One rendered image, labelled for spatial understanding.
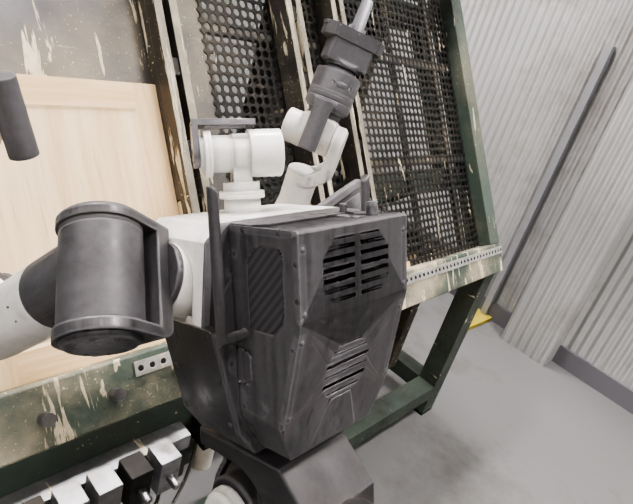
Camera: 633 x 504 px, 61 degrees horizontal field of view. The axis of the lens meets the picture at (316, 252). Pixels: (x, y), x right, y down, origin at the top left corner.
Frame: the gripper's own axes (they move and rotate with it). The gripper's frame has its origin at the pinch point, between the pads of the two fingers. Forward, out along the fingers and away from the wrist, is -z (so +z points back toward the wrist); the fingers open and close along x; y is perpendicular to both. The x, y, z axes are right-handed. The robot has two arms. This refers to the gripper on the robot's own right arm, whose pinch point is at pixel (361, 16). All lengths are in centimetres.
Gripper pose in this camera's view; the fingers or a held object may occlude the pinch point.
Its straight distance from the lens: 108.9
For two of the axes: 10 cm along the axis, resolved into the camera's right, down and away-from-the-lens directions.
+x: -8.9, -3.0, -3.4
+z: -3.7, 9.1, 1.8
